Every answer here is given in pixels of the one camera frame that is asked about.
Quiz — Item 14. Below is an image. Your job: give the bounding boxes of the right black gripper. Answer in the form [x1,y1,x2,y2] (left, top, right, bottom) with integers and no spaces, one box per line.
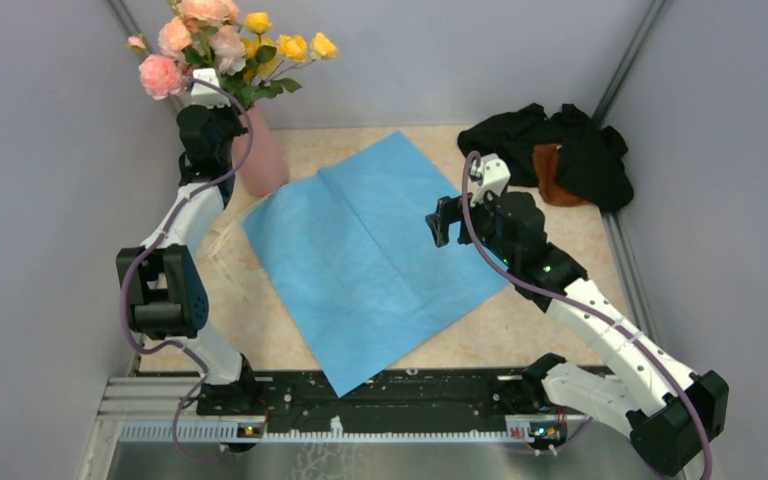
[425,184,518,267]

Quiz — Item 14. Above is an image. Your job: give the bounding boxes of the pale pink rose stem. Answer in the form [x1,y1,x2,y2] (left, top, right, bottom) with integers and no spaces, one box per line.
[208,25,247,75]

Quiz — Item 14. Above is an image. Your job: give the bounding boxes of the yellow rose stem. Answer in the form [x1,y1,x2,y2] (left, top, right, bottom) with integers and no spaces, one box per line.
[240,12,340,106]

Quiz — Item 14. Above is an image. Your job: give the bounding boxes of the blue wrapping paper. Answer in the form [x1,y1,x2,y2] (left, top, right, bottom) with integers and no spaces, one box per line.
[243,132,506,397]

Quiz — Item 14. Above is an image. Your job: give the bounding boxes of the peach rose stem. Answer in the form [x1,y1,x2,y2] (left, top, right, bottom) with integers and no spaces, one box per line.
[157,0,241,63]

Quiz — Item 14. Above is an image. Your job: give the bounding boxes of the cream ribbon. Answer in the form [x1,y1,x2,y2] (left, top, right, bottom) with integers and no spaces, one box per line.
[197,198,265,304]

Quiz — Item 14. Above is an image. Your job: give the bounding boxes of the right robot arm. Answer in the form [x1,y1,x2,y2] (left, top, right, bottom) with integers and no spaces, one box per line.
[425,192,729,479]

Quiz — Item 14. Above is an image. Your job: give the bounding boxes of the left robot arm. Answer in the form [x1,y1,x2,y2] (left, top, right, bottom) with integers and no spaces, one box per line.
[116,105,260,414]

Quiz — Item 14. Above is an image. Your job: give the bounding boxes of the pink ceramic vase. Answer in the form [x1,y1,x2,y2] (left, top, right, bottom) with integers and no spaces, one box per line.
[237,106,290,198]

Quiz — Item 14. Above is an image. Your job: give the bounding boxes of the pink rose in vase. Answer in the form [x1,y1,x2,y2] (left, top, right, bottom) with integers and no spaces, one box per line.
[126,35,185,100]

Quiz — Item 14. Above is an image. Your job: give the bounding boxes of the brown cloth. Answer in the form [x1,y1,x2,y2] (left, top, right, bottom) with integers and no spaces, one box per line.
[532,144,588,207]

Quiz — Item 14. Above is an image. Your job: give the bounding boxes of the black cloth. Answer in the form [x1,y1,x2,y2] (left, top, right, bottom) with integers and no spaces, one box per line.
[457,103,634,212]

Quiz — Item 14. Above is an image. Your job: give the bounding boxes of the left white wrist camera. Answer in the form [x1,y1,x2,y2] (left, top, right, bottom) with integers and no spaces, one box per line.
[189,68,231,109]

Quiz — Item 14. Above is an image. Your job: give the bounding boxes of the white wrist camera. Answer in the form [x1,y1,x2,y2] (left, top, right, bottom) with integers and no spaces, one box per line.
[189,68,231,109]
[468,154,511,207]

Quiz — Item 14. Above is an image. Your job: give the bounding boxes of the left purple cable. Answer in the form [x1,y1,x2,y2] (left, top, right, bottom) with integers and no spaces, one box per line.
[118,76,254,463]

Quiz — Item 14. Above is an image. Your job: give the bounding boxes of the purple cable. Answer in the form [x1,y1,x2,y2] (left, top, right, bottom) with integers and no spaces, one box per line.
[118,76,254,463]
[460,150,715,480]

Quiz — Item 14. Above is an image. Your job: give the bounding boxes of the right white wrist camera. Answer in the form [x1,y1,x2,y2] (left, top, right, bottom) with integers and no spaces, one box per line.
[468,154,511,207]

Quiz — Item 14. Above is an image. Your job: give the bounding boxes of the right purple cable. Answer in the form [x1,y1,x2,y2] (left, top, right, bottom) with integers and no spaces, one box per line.
[460,150,715,480]

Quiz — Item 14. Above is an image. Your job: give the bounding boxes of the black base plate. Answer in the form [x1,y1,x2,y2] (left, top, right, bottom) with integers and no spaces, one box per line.
[195,367,573,437]

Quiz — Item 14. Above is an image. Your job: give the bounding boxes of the aluminium frame rail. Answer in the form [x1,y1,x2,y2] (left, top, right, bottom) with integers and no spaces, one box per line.
[79,374,710,480]

